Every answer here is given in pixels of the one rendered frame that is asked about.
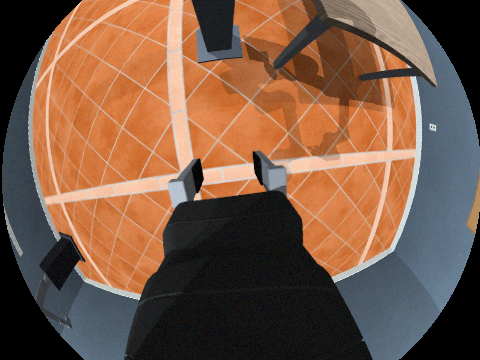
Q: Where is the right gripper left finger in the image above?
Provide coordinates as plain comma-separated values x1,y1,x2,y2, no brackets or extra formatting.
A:
167,157,205,207

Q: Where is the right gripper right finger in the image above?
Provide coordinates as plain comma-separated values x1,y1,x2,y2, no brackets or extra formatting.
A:
252,150,289,196

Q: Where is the black box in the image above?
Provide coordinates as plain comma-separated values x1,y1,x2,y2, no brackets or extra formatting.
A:
39,231,87,292

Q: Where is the grey jointed stand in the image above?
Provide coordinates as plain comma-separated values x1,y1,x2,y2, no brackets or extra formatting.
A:
36,273,74,330

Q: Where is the wooden table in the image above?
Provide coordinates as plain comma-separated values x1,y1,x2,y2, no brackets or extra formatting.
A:
272,0,439,89

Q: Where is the brown board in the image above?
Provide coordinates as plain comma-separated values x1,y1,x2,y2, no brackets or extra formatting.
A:
466,202,480,234

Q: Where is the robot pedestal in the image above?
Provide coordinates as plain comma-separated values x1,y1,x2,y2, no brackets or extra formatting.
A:
191,0,243,64

